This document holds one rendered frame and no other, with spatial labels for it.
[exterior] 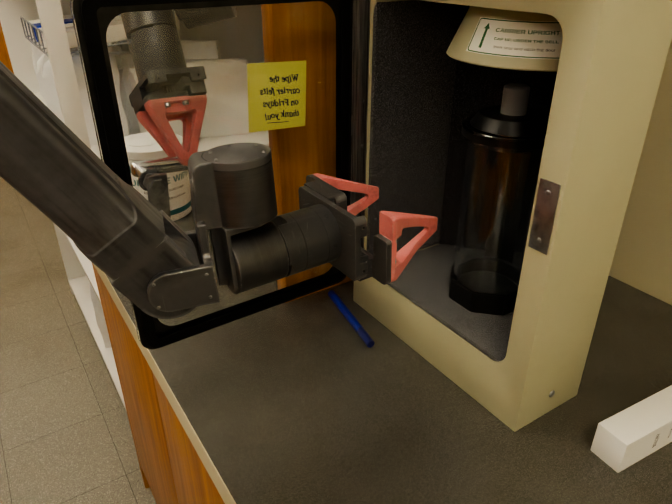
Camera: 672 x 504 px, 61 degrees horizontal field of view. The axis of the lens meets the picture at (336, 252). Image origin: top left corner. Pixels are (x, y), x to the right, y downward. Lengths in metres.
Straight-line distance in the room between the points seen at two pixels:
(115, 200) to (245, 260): 0.11
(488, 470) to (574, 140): 0.34
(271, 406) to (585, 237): 0.39
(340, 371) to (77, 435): 1.50
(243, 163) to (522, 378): 0.37
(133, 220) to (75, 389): 1.88
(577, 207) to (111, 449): 1.74
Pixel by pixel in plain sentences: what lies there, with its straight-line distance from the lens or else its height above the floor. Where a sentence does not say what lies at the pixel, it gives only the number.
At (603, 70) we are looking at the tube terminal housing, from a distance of 0.53.
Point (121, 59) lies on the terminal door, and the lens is 0.60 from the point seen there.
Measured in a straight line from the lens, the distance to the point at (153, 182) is 0.61.
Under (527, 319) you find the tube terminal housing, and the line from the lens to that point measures 0.61.
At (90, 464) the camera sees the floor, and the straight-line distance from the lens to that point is 2.03.
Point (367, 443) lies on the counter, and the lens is 0.66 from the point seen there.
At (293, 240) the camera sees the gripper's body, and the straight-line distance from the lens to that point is 0.51.
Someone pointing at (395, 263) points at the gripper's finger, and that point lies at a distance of 0.53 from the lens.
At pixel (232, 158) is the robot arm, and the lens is 0.47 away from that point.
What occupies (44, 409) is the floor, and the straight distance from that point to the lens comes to 2.28.
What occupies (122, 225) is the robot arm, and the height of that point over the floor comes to 1.23.
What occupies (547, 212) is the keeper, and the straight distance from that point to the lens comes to 0.55.
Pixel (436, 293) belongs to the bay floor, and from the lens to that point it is 0.76.
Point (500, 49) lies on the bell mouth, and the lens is 0.60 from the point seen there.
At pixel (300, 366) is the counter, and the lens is 0.75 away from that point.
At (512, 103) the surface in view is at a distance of 0.66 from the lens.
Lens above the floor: 1.42
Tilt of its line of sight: 28 degrees down
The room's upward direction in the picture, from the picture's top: straight up
